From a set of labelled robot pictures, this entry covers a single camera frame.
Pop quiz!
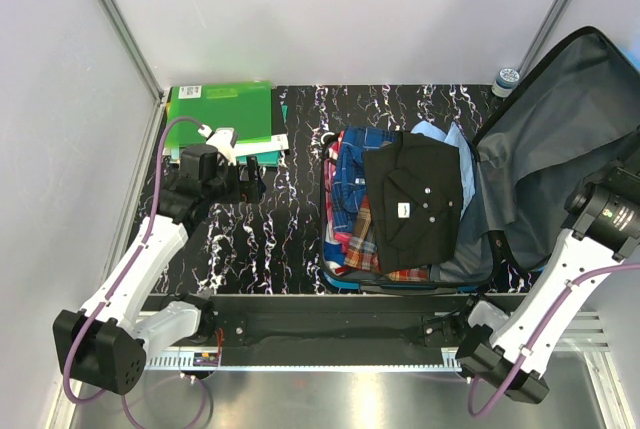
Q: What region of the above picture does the blue plaid shirt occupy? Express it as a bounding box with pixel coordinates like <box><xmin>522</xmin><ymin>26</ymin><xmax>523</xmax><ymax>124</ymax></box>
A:
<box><xmin>331</xmin><ymin>127</ymin><xmax>398</xmax><ymax>234</ymax></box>

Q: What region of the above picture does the pink camouflage shirt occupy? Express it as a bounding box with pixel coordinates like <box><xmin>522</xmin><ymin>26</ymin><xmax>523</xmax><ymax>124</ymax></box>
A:
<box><xmin>323</xmin><ymin>127</ymin><xmax>358</xmax><ymax>252</ymax></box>

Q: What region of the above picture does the brown plaid shirt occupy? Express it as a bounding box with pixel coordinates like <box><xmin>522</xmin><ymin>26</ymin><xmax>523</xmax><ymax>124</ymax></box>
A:
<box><xmin>344</xmin><ymin>196</ymin><xmax>429</xmax><ymax>282</ymax></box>

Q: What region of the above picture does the blue suitcase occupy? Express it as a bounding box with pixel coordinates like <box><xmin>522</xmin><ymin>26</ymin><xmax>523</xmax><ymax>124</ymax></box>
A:
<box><xmin>320</xmin><ymin>26</ymin><xmax>639</xmax><ymax>292</ymax></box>

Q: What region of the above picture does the black shirt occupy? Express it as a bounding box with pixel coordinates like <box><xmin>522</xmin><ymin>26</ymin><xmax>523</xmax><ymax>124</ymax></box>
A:
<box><xmin>363</xmin><ymin>132</ymin><xmax>463</xmax><ymax>274</ymax></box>

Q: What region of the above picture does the light blue shirt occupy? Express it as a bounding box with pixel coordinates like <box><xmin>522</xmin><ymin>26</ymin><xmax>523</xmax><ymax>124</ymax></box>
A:
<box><xmin>411</xmin><ymin>121</ymin><xmax>475</xmax><ymax>217</ymax></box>

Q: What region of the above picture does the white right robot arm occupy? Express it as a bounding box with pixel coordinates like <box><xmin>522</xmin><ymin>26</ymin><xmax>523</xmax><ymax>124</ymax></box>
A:
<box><xmin>453</xmin><ymin>162</ymin><xmax>639</xmax><ymax>417</ymax></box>

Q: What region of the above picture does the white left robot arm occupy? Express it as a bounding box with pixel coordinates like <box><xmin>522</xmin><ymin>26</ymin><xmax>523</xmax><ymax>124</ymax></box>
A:
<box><xmin>53</xmin><ymin>144</ymin><xmax>266</xmax><ymax>402</ymax></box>

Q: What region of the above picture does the green plastic folder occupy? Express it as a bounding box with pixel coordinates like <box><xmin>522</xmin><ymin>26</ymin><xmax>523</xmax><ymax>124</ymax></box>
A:
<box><xmin>167</xmin><ymin>81</ymin><xmax>272</xmax><ymax>143</ymax></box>

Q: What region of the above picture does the blue capped bottle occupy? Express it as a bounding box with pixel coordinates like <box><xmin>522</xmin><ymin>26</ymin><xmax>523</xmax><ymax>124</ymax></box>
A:
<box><xmin>491</xmin><ymin>68</ymin><xmax>520</xmax><ymax>98</ymax></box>

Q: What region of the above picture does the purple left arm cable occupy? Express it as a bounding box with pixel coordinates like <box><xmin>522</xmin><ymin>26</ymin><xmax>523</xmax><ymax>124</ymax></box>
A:
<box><xmin>62</xmin><ymin>116</ymin><xmax>216</xmax><ymax>429</ymax></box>

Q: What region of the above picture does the aluminium frame rail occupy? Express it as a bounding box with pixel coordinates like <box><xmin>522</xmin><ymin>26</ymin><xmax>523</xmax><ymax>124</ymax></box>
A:
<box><xmin>69</xmin><ymin>0</ymin><xmax>169</xmax><ymax>105</ymax></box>

